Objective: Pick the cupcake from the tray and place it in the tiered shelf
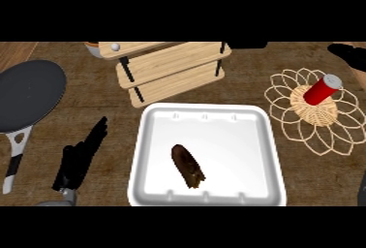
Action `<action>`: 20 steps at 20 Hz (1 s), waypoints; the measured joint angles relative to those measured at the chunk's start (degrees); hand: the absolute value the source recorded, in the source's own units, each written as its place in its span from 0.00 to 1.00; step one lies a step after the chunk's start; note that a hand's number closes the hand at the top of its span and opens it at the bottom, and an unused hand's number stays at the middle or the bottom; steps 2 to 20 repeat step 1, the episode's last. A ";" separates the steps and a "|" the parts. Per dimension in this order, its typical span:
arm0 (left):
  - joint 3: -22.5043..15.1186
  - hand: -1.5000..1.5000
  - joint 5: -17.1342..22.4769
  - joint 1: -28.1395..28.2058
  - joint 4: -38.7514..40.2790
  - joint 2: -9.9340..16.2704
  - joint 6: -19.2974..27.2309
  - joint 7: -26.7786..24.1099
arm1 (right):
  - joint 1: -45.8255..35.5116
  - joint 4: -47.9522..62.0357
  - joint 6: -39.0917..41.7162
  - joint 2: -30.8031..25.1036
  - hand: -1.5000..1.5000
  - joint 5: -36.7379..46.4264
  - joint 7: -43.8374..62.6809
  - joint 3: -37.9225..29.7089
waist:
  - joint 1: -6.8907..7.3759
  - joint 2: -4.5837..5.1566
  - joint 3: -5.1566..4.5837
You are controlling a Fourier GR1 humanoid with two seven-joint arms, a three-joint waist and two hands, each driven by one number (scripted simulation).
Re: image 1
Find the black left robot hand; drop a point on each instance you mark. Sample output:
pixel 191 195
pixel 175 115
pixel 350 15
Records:
pixel 79 158

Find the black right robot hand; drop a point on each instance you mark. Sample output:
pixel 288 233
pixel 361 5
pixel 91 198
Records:
pixel 352 55

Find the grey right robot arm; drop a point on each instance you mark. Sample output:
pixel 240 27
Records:
pixel 362 189

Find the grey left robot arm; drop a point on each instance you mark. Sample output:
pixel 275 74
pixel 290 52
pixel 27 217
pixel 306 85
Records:
pixel 63 198

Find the brown cupcake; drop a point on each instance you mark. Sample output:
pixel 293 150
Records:
pixel 188 166

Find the white plastic tray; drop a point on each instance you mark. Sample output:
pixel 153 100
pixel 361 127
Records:
pixel 224 142

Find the wooden tiered shelf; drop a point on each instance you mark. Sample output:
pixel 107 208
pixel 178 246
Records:
pixel 167 69

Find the red can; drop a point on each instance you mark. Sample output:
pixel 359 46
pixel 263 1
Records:
pixel 322 90

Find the wicker flower placemat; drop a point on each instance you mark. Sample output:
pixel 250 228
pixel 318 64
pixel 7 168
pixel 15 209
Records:
pixel 317 113

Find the dark grey frying pan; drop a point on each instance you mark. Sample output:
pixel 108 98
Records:
pixel 29 97

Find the black appliance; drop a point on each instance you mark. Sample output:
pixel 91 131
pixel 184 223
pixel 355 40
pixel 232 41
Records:
pixel 247 45

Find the grey bowl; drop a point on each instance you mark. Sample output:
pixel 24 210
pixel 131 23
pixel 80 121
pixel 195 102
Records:
pixel 94 50

